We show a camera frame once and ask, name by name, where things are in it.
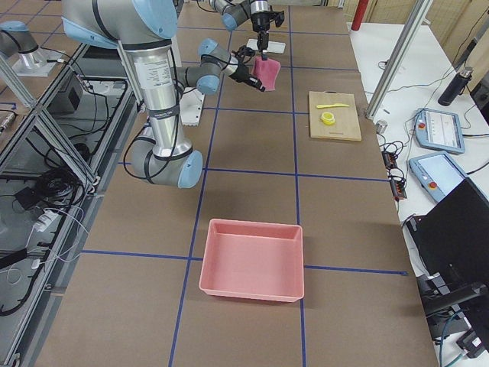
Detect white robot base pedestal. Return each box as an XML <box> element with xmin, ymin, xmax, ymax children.
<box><xmin>180</xmin><ymin>87</ymin><xmax>205</xmax><ymax>126</ymax></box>

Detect black monitor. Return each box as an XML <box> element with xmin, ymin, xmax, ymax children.
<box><xmin>406</xmin><ymin>178</ymin><xmax>488</xmax><ymax>285</ymax></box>

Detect blue teach pendant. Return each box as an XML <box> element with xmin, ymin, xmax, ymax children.
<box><xmin>408</xmin><ymin>151</ymin><xmax>468</xmax><ymax>203</ymax></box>
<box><xmin>414</xmin><ymin>109</ymin><xmax>465</xmax><ymax>154</ymax></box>

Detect aluminium frame post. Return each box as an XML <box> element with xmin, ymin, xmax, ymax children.
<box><xmin>365</xmin><ymin>0</ymin><xmax>433</xmax><ymax>120</ymax></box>

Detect pink plastic bin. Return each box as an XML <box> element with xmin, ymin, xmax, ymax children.
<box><xmin>199</xmin><ymin>219</ymin><xmax>305</xmax><ymax>303</ymax></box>

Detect black water bottle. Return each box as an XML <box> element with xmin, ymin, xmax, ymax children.
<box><xmin>438</xmin><ymin>66</ymin><xmax>474</xmax><ymax>106</ymax></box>

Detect pink fleece cloth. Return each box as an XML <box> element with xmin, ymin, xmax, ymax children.
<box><xmin>251</xmin><ymin>56</ymin><xmax>281</xmax><ymax>92</ymax></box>

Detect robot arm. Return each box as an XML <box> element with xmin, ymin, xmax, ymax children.
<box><xmin>208</xmin><ymin>0</ymin><xmax>284</xmax><ymax>52</ymax></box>
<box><xmin>62</xmin><ymin>1</ymin><xmax>264</xmax><ymax>188</ymax></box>

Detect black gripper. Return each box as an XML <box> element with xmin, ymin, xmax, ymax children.
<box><xmin>251</xmin><ymin>11</ymin><xmax>285</xmax><ymax>49</ymax></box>
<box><xmin>229</xmin><ymin>63</ymin><xmax>264</xmax><ymax>91</ymax></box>

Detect yellow plastic knife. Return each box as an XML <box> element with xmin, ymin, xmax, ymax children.
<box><xmin>316</xmin><ymin>103</ymin><xmax>350</xmax><ymax>109</ymax></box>

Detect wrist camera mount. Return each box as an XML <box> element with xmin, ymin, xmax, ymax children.
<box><xmin>232</xmin><ymin>45</ymin><xmax>256</xmax><ymax>65</ymax></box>

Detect small metal cup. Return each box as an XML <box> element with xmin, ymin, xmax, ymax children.
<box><xmin>375</xmin><ymin>120</ymin><xmax>388</xmax><ymax>135</ymax></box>

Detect bamboo cutting board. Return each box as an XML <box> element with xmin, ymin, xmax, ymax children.
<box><xmin>308</xmin><ymin>91</ymin><xmax>361</xmax><ymax>141</ymax></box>

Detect red cylinder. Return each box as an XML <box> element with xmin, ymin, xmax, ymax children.
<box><xmin>351</xmin><ymin>0</ymin><xmax>370</xmax><ymax>31</ymax></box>

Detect far blue teach pendant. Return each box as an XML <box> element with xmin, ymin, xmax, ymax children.
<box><xmin>414</xmin><ymin>109</ymin><xmax>465</xmax><ymax>154</ymax></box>

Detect white rectangular tray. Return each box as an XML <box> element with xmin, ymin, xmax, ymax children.
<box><xmin>246</xmin><ymin>38</ymin><xmax>286</xmax><ymax>54</ymax></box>

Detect yellow lemon slice toy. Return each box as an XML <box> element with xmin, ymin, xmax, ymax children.
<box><xmin>320</xmin><ymin>112</ymin><xmax>335</xmax><ymax>125</ymax></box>

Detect near blue teach pendant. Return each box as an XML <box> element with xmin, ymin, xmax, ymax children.
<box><xmin>408</xmin><ymin>151</ymin><xmax>468</xmax><ymax>203</ymax></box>

